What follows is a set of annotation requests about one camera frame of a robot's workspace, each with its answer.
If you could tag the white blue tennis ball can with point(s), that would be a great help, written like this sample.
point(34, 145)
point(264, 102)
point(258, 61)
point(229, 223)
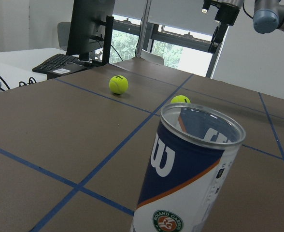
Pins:
point(194, 149)

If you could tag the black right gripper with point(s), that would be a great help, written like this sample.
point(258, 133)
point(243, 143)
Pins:
point(227, 14)

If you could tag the aluminium frame post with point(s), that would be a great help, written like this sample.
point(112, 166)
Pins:
point(143, 27)

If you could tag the black keyboard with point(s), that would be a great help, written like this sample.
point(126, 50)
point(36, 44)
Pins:
point(60, 64)

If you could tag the black computer monitor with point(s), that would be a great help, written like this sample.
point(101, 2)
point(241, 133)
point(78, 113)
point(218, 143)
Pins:
point(91, 30)

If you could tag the yellow tennis ball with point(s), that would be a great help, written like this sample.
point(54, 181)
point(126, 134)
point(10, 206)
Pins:
point(118, 84)
point(180, 99)

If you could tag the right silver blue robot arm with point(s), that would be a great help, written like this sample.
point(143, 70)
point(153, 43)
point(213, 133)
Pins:
point(268, 16)

